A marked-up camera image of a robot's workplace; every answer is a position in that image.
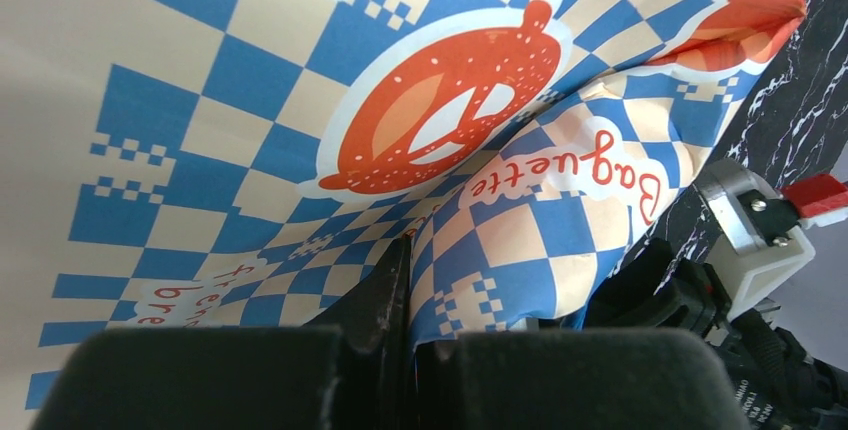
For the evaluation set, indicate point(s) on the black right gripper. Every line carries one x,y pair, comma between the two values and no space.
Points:
777,383

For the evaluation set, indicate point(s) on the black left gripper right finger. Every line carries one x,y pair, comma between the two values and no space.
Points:
556,379

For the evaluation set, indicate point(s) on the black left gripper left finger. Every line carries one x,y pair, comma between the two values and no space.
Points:
344,369

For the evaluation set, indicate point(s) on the blue checkered paper bag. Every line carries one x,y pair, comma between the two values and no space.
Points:
183,163

